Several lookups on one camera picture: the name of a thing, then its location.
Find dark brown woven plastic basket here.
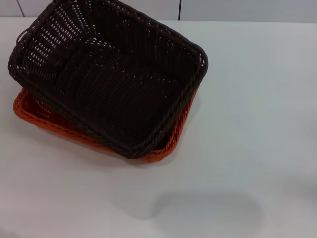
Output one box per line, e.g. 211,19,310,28
7,0,209,159

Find orange woven plastic basket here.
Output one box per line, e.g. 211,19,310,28
12,88,199,164

